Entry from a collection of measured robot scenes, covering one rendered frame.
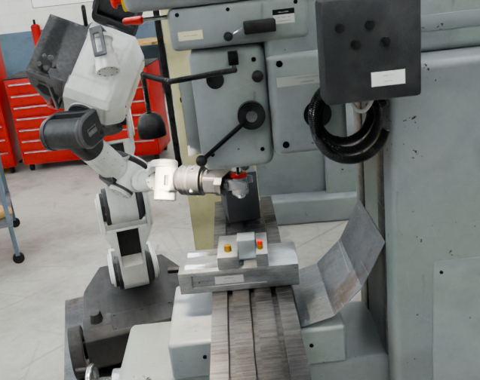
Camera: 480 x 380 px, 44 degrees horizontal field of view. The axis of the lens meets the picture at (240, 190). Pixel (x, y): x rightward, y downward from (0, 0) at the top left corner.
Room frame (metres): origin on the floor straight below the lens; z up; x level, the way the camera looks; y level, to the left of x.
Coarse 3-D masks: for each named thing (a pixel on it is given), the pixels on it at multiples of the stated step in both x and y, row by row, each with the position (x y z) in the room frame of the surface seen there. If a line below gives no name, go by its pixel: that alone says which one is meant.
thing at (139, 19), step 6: (126, 18) 1.69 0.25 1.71; (132, 18) 1.69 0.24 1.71; (138, 18) 1.68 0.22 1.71; (144, 18) 1.69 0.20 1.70; (150, 18) 1.69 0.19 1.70; (156, 18) 1.69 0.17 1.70; (162, 18) 1.69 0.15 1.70; (126, 24) 1.69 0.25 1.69; (132, 24) 1.69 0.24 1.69; (138, 24) 1.69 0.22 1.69
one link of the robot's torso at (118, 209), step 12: (132, 120) 2.14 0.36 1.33; (132, 132) 2.12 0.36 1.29; (120, 144) 2.13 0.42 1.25; (132, 144) 2.10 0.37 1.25; (108, 192) 2.07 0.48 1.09; (108, 204) 2.07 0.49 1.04; (120, 204) 2.08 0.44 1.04; (132, 204) 2.08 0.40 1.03; (108, 216) 2.06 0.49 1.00; (120, 216) 2.08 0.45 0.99; (132, 216) 2.09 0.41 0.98
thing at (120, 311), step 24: (168, 264) 2.48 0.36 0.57; (96, 288) 2.33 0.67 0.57; (144, 288) 2.28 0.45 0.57; (168, 288) 2.26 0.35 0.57; (96, 312) 1.99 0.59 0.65; (120, 312) 2.11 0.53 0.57; (144, 312) 2.05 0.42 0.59; (168, 312) 2.03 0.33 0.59; (96, 336) 1.92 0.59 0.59; (120, 336) 1.93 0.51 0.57; (96, 360) 1.91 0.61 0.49; (120, 360) 1.93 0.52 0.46
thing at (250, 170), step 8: (248, 168) 2.09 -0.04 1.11; (256, 176) 2.06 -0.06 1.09; (248, 184) 2.05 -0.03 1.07; (256, 184) 2.05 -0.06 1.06; (248, 192) 2.05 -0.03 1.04; (256, 192) 2.05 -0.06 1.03; (224, 200) 2.12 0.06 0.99; (232, 200) 2.04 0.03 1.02; (240, 200) 2.05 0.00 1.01; (248, 200) 2.05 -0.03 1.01; (256, 200) 2.05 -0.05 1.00; (224, 208) 2.16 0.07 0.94; (232, 208) 2.04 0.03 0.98; (240, 208) 2.05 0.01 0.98; (248, 208) 2.05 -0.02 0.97; (256, 208) 2.05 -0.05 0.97; (232, 216) 2.04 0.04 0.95; (240, 216) 2.05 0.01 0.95; (248, 216) 2.05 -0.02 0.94; (256, 216) 2.05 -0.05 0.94
